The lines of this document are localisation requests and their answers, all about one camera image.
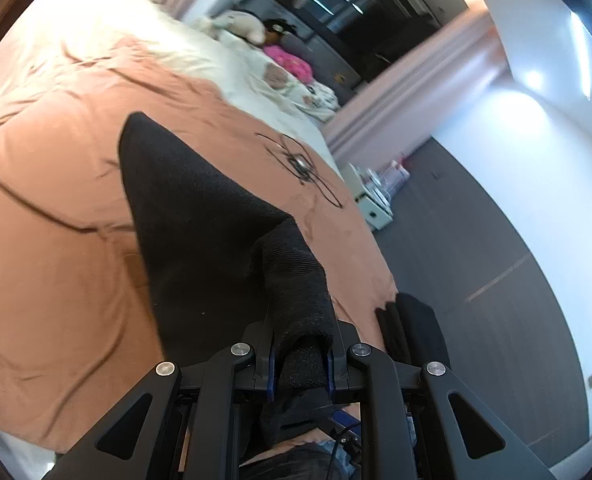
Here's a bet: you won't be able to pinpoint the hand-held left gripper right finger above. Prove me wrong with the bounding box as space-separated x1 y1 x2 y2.
328 321 559 480

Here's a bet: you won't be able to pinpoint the beige plush toy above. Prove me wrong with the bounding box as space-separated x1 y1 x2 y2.
196 10 267 43

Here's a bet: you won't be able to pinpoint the stack of folded black clothes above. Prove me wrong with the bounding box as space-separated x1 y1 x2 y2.
375 294 451 368

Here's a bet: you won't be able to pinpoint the black knit pants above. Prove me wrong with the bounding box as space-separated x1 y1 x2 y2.
118 112 337 461

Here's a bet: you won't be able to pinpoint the person's leg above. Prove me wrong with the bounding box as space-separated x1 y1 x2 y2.
236 440 357 480

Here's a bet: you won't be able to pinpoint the dark brown plush toy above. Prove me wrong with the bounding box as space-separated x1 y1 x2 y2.
263 19 297 46

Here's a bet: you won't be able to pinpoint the cream duvet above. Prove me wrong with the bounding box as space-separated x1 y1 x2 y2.
66 0 341 171

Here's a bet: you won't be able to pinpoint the spotted white cloth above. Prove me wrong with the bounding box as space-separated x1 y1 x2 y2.
281 80 339 121

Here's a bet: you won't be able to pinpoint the black wire clothes hanger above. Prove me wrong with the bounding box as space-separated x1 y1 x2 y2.
253 132 344 208

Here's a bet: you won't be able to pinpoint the dark grey headboard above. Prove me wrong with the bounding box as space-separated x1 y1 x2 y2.
233 7 364 106

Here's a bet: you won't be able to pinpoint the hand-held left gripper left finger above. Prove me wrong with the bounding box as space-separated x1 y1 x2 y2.
40 320 277 480

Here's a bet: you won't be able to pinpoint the white nightstand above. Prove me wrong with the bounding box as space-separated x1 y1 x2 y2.
341 162 394 231

